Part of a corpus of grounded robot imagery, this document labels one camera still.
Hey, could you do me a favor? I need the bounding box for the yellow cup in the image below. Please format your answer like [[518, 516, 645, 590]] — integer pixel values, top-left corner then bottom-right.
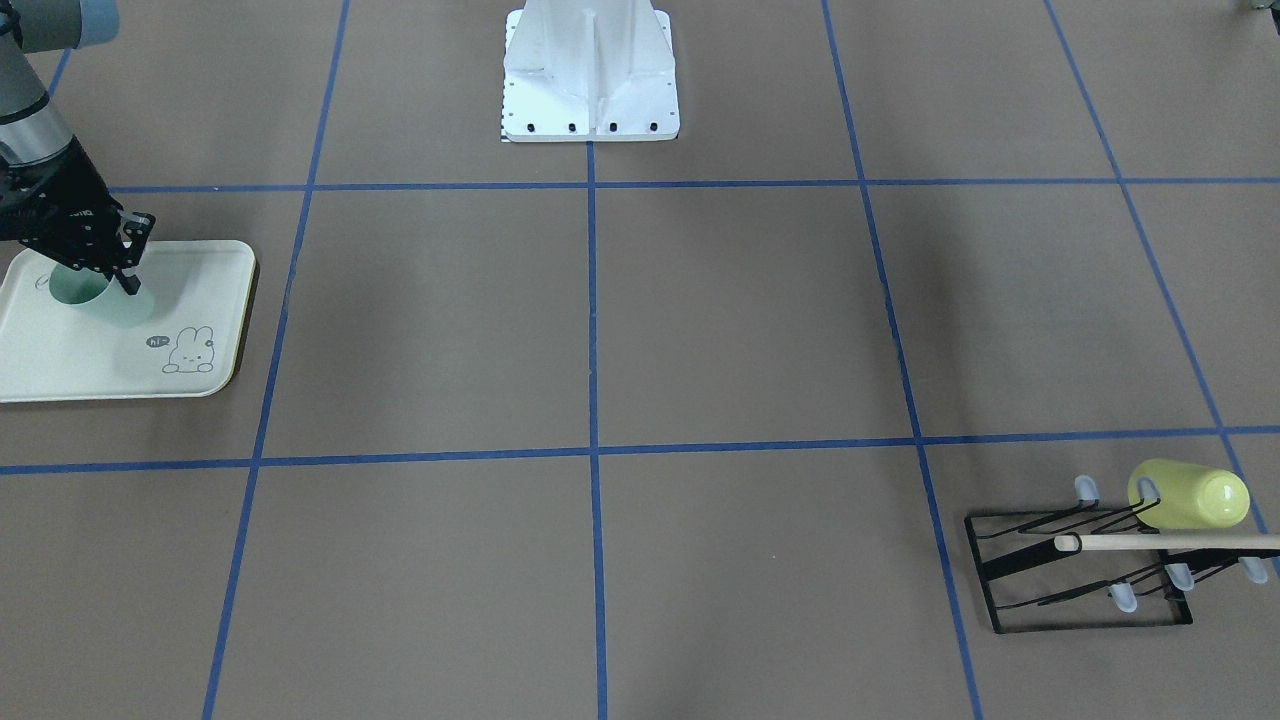
[[1126, 457, 1252, 530]]

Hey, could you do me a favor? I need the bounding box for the black wire cup rack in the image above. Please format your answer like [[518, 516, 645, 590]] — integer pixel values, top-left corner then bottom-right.
[[963, 477, 1277, 635]]

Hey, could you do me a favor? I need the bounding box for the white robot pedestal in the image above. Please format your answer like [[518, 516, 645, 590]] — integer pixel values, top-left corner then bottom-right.
[[500, 1, 681, 143]]

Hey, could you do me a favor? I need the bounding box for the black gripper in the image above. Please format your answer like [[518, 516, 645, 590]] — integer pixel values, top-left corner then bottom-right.
[[1, 140, 156, 297]]

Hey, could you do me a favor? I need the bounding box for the cream rabbit tray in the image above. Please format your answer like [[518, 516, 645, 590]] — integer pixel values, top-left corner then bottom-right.
[[1, 240, 257, 404]]

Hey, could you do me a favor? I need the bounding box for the light green cup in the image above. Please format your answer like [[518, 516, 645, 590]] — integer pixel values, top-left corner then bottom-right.
[[47, 265, 155, 328]]

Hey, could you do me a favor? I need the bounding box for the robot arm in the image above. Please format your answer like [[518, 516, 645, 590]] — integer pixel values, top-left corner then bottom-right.
[[1, 1, 155, 295]]

